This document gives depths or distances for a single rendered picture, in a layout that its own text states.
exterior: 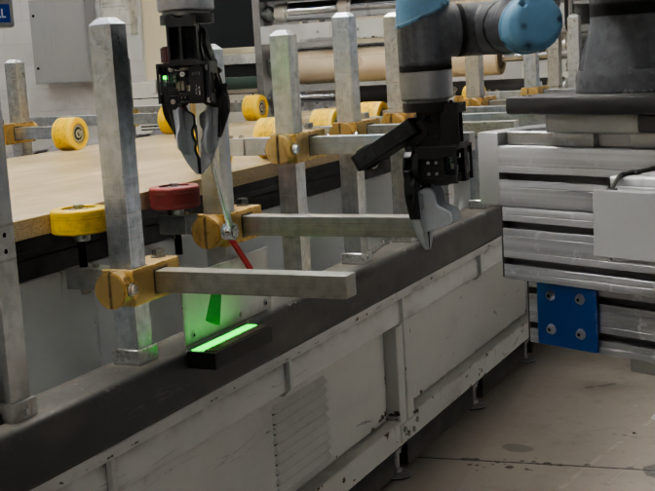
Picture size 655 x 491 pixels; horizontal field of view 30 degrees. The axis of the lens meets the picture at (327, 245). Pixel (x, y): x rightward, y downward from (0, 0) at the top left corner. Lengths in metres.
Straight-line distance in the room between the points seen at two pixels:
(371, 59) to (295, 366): 2.50
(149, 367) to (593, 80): 0.69
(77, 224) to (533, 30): 0.67
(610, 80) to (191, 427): 0.83
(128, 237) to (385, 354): 1.54
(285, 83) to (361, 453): 1.14
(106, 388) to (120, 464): 0.16
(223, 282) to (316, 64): 3.02
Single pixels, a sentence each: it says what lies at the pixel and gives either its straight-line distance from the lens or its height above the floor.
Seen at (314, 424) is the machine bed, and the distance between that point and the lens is 2.72.
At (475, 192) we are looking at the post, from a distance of 3.00.
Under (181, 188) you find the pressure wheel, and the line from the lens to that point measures 1.91.
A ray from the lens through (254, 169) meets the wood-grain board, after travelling 2.26.
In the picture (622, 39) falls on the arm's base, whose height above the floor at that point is 1.10.
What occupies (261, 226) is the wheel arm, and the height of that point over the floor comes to 0.85.
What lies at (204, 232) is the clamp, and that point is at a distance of 1.83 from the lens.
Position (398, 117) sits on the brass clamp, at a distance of 2.48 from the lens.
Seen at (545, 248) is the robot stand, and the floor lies 0.86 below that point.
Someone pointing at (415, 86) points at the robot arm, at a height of 1.05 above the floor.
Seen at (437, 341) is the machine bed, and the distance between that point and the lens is 3.44.
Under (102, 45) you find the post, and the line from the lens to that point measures 1.62.
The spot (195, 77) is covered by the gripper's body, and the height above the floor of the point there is 1.08.
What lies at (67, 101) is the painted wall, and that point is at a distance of 12.30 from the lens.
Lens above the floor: 1.10
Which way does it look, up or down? 9 degrees down
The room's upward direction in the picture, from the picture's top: 3 degrees counter-clockwise
